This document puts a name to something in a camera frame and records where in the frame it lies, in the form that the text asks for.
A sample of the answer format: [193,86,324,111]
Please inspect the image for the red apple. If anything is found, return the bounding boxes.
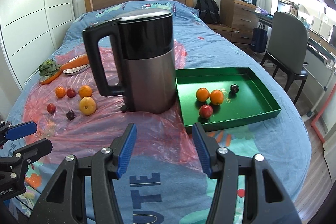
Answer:
[66,88,76,98]
[47,103,56,114]
[199,105,213,119]

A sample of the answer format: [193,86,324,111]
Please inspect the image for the dark plum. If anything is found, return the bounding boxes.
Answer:
[230,84,240,94]
[66,110,75,121]

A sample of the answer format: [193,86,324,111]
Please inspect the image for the mandarin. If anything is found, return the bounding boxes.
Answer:
[78,85,93,98]
[55,86,66,98]

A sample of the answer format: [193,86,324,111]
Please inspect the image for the red apple back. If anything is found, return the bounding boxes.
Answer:
[66,88,76,98]

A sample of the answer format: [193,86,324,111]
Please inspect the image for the yellow apple pear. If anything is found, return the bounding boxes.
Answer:
[79,97,96,116]

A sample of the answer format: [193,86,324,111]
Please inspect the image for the red apple front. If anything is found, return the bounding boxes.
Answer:
[199,105,213,119]

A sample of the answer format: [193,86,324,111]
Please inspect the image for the orange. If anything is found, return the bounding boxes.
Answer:
[195,88,210,102]
[210,89,224,105]

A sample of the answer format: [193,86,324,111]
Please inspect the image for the orange shallow dish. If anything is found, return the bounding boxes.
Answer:
[39,70,62,85]

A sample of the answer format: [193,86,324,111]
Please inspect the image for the pink plastic sheet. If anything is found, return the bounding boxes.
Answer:
[22,40,211,175]

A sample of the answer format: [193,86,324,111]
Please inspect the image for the green bok choy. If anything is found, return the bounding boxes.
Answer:
[39,59,61,77]

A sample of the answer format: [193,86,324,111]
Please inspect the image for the large plush carrot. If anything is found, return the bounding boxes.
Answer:
[60,54,89,71]

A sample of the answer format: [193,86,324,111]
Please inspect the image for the green metal tray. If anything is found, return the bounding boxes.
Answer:
[176,67,281,134]

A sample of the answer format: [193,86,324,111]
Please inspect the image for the white wardrobe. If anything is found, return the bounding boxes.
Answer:
[1,0,74,89]

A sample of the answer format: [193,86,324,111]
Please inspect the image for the white desk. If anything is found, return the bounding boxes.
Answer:
[252,9,336,117]

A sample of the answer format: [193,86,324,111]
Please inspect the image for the grey office chair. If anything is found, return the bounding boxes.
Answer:
[260,11,309,103]

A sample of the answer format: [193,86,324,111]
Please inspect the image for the dark blue tote bag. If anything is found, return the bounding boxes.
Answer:
[249,23,268,53]

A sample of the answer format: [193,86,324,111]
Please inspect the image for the electric kettle steel black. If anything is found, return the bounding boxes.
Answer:
[83,9,177,114]

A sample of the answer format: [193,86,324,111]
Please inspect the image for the low wooden nightstand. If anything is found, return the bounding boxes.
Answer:
[206,24,233,41]

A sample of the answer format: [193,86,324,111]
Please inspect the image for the wooden drawer cabinet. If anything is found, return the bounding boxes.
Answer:
[220,0,259,55]

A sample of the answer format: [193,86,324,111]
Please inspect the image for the black backpack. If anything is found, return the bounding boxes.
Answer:
[195,0,221,24]

